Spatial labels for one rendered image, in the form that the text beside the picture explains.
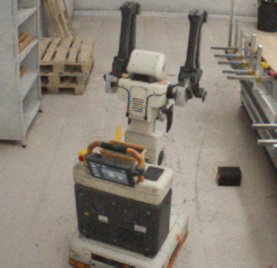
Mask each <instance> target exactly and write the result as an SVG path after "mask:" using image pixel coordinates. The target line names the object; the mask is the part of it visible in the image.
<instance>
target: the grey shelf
mask: <svg viewBox="0 0 277 268"><path fill-rule="evenodd" d="M12 3H13V6H12ZM36 5H37V6H36ZM14 6H15V7H14ZM12 10H13V15H12ZM38 10H39V3H38V0H0V139H10V140H17V141H21V139H22V146H23V148H26V143H25V135H26V133H27V129H28V128H29V126H30V125H31V123H32V121H33V119H34V118H35V115H36V114H37V110H38V109H39V112H42V99H41V98H40V97H41V75H40V62H39V56H40V50H39V26H38V23H39V15H38ZM36 20H37V21H36ZM35 31H36V35H35ZM22 32H25V33H27V35H29V34H32V35H33V36H34V37H35V38H34V40H33V41H32V42H31V43H29V44H28V46H27V47H26V48H25V49H24V50H22V51H21V53H20V54H19V53H18V46H19V44H18V36H19V35H20V34H21V33H22ZM13 35H14V41H13ZM15 38H16V39H15ZM13 43H14V48H13ZM35 44H36V48H35ZM37 51H38V53H37ZM14 52H15V56H14ZM35 57H36V59H35ZM36 65H37V70H36ZM20 67H26V72H25V73H24V75H23V76H22V78H21V79H20V71H19V68H20ZM15 69H16V73H15ZM38 74H39V75H38ZM38 76H39V78H38ZM17 81H18V82H17ZM39 87H40V88H39ZM37 89H38V95H37ZM39 89H40V90H39ZM38 100H39V101H38Z"/></svg>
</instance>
